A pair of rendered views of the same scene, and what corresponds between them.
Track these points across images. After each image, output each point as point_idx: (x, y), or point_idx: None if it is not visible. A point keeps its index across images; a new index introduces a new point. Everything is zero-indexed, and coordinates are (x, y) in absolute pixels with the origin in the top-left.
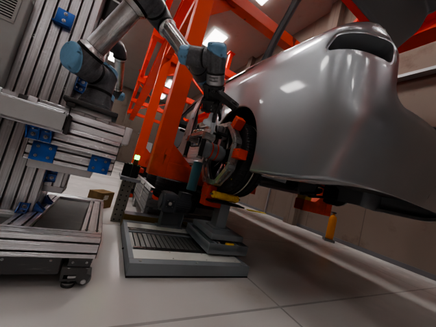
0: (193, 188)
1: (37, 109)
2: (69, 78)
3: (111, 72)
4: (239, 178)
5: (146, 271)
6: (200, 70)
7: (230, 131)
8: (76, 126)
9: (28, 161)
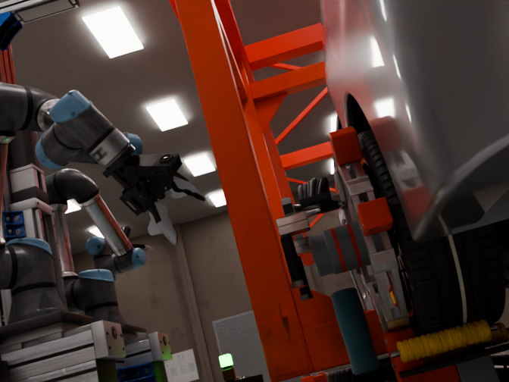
0: (364, 364)
1: None
2: (1, 296)
3: (30, 248)
4: (420, 273)
5: None
6: None
7: (341, 176)
8: (19, 373)
9: None
